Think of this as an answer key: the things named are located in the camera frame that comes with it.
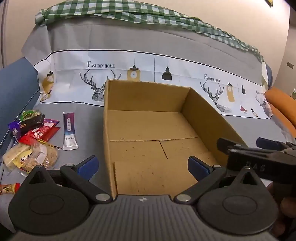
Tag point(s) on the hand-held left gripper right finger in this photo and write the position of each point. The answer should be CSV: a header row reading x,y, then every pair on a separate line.
x,y
197,168

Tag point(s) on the round cake clear packet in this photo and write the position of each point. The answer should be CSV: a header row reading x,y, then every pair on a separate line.
x,y
49,155

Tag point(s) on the small red gold packet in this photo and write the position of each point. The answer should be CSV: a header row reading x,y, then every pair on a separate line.
x,y
9,188

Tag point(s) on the green checkered cloth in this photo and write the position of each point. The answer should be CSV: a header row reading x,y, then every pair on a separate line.
x,y
104,9

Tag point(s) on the framed wall picture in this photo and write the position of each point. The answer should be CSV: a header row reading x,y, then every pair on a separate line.
x,y
269,1

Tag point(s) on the purple candy packet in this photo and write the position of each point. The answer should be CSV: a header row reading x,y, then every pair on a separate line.
x,y
15,132

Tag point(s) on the red packet with white stripe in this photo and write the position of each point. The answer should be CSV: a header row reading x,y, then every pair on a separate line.
x,y
37,135

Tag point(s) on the green round rice cake packet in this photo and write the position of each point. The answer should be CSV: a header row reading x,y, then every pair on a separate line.
x,y
30,114

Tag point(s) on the person's right hand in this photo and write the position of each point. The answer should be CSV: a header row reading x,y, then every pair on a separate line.
x,y
288,207

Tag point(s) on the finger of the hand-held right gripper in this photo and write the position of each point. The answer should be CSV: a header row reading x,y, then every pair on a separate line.
x,y
231,144
266,141

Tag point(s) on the wall outlet plate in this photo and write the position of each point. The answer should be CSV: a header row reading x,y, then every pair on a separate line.
x,y
290,64

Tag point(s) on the black snack packet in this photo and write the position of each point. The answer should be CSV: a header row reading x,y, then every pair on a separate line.
x,y
32,124

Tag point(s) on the silver purple sachet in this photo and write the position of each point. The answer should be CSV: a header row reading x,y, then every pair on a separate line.
x,y
69,132

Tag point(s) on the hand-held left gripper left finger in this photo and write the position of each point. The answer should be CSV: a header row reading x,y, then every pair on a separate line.
x,y
89,168

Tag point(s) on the orange pillow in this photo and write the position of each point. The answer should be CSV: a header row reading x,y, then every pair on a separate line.
x,y
281,104

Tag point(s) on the pale nougat bar clear packet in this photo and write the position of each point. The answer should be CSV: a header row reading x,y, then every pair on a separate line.
x,y
16,153

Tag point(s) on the yellow white snack packet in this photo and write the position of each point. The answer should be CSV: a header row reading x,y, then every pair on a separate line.
x,y
27,162

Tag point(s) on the brown cardboard box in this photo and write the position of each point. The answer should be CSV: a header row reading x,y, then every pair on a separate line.
x,y
143,129

